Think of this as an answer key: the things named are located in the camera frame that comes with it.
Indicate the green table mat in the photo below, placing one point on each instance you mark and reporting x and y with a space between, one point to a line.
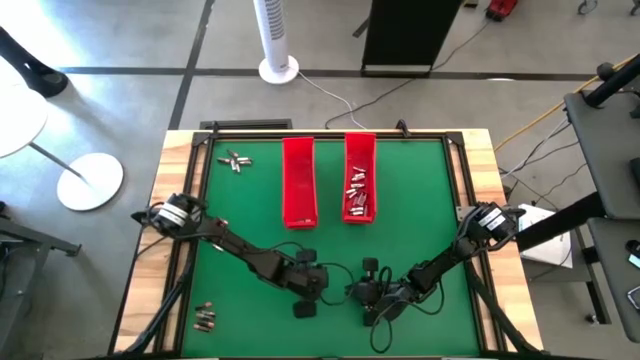
260 325

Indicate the white box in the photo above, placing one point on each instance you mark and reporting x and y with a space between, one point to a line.
550 250

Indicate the grey metal stand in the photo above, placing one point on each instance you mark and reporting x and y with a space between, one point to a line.
50 241

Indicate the long red plastic bin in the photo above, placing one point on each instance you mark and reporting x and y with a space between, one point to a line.
300 180
368 150

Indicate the black pole with knob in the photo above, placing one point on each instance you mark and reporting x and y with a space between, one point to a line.
615 85

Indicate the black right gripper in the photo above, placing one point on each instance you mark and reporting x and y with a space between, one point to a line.
375 295

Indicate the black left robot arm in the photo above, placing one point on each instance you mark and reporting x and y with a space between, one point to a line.
240 245

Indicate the black clamp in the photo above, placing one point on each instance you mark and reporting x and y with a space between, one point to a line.
403 128
215 126

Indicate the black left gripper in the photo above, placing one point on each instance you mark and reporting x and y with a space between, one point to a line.
312 282

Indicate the white tower fan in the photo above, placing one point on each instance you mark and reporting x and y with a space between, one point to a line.
272 30

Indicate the black aluminium table frame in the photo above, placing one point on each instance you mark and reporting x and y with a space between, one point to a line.
250 134

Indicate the red black tool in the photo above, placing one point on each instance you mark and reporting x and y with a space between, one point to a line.
501 9

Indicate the black beam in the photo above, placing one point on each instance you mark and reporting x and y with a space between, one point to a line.
560 222

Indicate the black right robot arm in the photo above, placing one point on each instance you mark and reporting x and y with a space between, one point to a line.
440 262

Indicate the black rectangular bar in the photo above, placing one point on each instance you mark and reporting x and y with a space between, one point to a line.
245 124

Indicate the grey workstation desk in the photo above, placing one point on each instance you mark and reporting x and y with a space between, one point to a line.
610 150

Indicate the white round pedestal table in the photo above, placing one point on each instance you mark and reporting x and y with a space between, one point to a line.
95 182

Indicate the black stand leg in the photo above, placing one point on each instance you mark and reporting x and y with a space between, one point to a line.
47 82

